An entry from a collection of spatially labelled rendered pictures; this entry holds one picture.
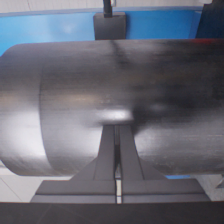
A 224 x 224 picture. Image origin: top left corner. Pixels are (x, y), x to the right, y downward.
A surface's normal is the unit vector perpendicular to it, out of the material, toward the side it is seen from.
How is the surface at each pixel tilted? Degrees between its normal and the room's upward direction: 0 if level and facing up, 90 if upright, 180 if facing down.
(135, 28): 90
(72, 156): 90
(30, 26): 90
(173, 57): 90
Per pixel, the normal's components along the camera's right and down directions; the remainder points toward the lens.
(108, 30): 0.00, 0.62
